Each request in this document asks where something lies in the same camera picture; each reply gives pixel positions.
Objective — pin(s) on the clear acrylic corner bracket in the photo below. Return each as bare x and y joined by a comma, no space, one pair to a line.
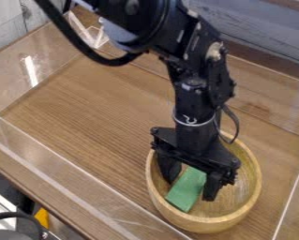
92,35

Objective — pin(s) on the green rectangular block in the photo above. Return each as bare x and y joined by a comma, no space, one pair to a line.
185,189

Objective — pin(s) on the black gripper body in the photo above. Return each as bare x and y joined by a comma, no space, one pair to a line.
197,143

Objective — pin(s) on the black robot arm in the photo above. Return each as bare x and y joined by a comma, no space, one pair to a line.
163,27

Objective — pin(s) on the clear acrylic enclosure wall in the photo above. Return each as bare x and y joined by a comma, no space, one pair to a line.
75,122

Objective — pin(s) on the yellow and black device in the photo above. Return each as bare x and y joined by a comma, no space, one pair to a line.
18,226

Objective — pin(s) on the brown wooden bowl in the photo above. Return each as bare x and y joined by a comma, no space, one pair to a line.
209,217

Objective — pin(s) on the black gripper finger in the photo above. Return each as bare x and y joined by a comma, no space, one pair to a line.
169,166
215,182

